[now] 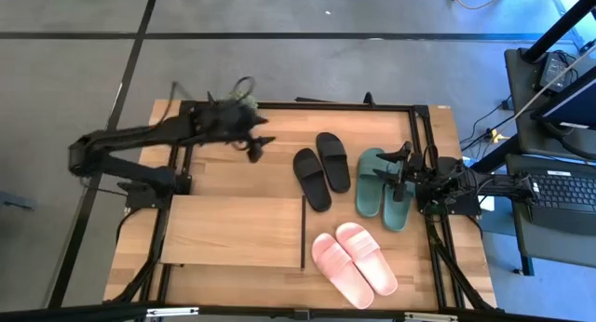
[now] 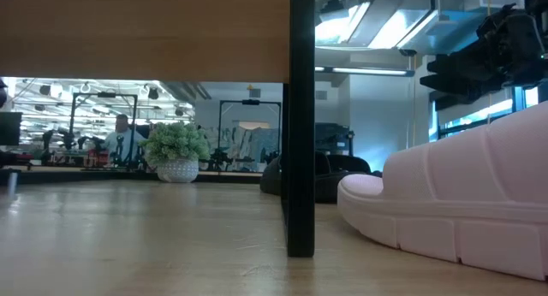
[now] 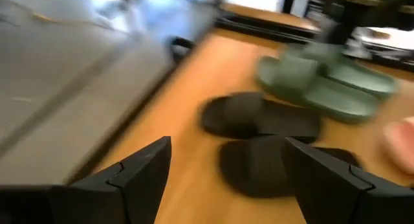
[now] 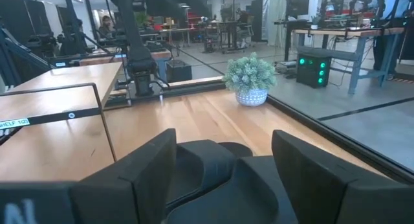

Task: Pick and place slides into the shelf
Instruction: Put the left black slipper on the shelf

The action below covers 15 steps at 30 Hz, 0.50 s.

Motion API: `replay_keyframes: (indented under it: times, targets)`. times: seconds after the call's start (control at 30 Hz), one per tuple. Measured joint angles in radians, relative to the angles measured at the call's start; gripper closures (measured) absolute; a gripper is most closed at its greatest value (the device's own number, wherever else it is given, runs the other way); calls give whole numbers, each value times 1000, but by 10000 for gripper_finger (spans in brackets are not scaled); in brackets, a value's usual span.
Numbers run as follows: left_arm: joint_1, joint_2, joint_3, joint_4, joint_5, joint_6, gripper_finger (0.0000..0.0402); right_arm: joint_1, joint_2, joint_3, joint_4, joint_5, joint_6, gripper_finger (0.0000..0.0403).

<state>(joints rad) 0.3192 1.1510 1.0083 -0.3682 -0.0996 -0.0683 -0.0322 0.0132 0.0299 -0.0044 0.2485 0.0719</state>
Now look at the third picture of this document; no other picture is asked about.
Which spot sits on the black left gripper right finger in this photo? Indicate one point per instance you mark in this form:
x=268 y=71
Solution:
x=330 y=191

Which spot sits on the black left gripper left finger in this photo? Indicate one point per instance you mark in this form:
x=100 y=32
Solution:
x=136 y=185

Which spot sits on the black slide sandal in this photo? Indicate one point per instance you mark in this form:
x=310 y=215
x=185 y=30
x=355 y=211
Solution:
x=252 y=115
x=255 y=169

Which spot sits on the pink slide sandal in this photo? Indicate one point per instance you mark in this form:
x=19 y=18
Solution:
x=401 y=143

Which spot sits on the green slide sandal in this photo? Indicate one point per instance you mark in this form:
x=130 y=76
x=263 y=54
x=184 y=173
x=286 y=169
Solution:
x=362 y=78
x=339 y=104

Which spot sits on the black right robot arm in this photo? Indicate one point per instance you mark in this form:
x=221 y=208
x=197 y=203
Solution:
x=346 y=20

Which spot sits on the small black frame clamp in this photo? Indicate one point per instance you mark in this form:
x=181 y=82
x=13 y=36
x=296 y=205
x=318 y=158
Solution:
x=181 y=41

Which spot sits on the black metal table frame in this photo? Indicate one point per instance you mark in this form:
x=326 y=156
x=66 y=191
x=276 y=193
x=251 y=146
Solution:
x=258 y=26

